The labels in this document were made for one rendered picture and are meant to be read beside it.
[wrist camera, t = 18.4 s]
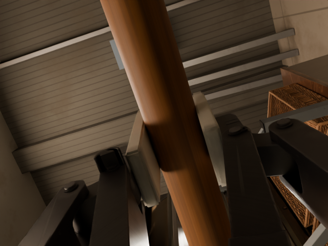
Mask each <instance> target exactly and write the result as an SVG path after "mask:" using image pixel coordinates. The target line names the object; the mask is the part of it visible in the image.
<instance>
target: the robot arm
mask: <svg viewBox="0 0 328 246"><path fill-rule="evenodd" d="M192 97H193V100H194V103H195V107H196V111H197V115H198V118H199V121H200V125H201V128H202V131H203V135H204V138H205V142H206V145H207V148H208V151H209V155H210V158H211V161H212V165H213V168H214V171H215V175H216V178H217V181H218V184H219V185H221V186H222V187H223V186H226V188H227V199H228V209H229V219H230V230H231V238H229V239H228V246H292V245H291V242H290V239H289V236H288V234H287V231H286V230H284V227H283V224H282V221H281V218H280V215H279V212H278V209H277V206H276V204H275V201H274V198H273V195H272V192H271V189H270V186H269V183H268V180H267V177H271V176H279V178H280V180H281V182H282V183H283V184H284V185H285V186H286V187H287V188H288V189H289V190H290V191H291V193H292V194H293V195H294V196H295V197H296V198H297V199H298V200H299V201H300V202H301V203H302V204H303V205H304V206H305V207H306V208H307V209H308V210H309V211H310V212H311V213H312V214H313V215H314V216H315V217H316V219H317V220H318V221H319V222H320V223H321V224H322V225H323V226H324V227H325V228H326V229H327V230H328V135H326V134H324V133H322V132H320V131H318V130H317V129H315V128H313V127H311V126H309V125H307V124H306V123H304V122H302V121H300V120H297V119H290V118H283V119H280V120H277V121H275V122H273V123H271V124H270V125H269V127H268V129H269V132H267V133H252V132H251V130H250V128H249V127H247V126H243V124H242V123H241V122H240V120H239V119H238V117H237V116H236V115H234V114H231V113H229V114H226V115H222V116H219V117H216V118H215V117H214V115H213V113H212V111H211V109H210V106H209V104H208V102H207V100H206V98H205V96H204V94H203V92H201V91H199V92H196V93H193V95H192ZM93 159H94V161H95V163H96V165H97V168H98V170H99V172H100V177H99V181H97V182H95V183H93V184H91V185H89V186H86V184H85V182H84V180H76V181H71V182H69V183H67V184H66V185H65V186H64V187H62V188H61V189H60V190H59V191H58V192H57V194H56V195H55V196H54V198H53V199H52V200H51V202H50V203H49V204H48V206H47V207H46V208H45V210H44V211H43V212H42V214H41V215H40V216H39V217H38V219H37V220H36V221H35V223H34V224H33V225H32V227H31V228H30V229H29V231H28V232H27V234H26V235H25V236H24V238H23V239H22V240H21V242H20V243H19V244H18V246H149V241H148V234H147V227H146V220H145V212H144V207H143V204H142V202H141V197H142V200H143V202H144V205H145V206H147V207H151V206H155V205H158V204H159V202H160V171H161V167H160V165H159V162H158V159H157V156H156V153H155V151H154V148H153V145H152V142H151V140H150V137H149V134H148V131H147V129H146V126H145V124H144V120H143V118H142V115H141V112H140V110H138V112H137V114H136V118H135V121H134V125H133V128H132V132H131V136H130V139H129V143H128V145H124V146H121V147H120V148H119V147H111V148H108V149H105V150H103V151H101V152H100V153H98V154H97V155H96V156H95V157H94V158H93ZM74 230H75V231H74Z"/></svg>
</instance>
